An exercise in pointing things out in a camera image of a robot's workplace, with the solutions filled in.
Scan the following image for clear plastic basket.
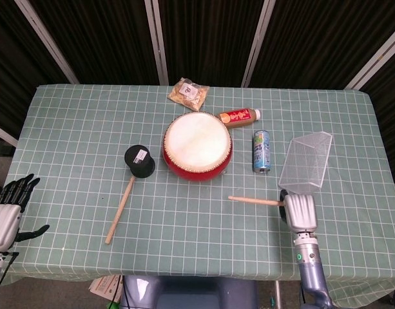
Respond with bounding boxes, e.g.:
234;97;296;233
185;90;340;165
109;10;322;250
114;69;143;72
278;131;333;196

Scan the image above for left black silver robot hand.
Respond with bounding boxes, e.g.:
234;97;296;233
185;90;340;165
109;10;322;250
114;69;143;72
0;173;51;252

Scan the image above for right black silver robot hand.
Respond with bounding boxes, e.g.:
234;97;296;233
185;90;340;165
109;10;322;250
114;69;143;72
279;189;318;234

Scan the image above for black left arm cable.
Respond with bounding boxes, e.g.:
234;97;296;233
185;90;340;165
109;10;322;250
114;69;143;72
0;251;19;290

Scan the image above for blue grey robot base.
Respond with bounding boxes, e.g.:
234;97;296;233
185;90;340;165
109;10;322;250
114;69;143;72
119;275;259;309

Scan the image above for brown bottle red label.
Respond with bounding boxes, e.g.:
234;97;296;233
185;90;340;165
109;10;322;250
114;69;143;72
217;108;262;130

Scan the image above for wooden drumstick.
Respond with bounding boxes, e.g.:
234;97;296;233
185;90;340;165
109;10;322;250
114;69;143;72
228;195;285;207
104;176;136;245

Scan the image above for blue drink can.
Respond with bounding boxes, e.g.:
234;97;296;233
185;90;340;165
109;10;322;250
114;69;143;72
252;129;271;174

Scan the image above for red drum white skin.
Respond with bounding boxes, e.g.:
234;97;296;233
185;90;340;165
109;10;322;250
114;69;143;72
162;111;233;183

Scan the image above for white printed cardboard box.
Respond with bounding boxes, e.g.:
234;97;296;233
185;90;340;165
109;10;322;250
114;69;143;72
89;275;124;305

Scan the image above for white partition post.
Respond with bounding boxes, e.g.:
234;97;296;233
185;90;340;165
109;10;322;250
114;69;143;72
343;25;395;90
144;0;169;86
240;0;277;88
15;0;79;85
0;121;19;147

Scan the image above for clear snack bag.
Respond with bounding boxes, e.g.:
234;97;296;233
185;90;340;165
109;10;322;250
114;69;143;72
167;77;210;112

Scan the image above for green checkered tablecloth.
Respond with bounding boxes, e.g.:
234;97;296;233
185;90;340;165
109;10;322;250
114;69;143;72
0;84;395;308

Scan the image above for black wire spool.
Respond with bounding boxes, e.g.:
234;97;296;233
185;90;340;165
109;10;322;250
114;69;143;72
124;145;156;179

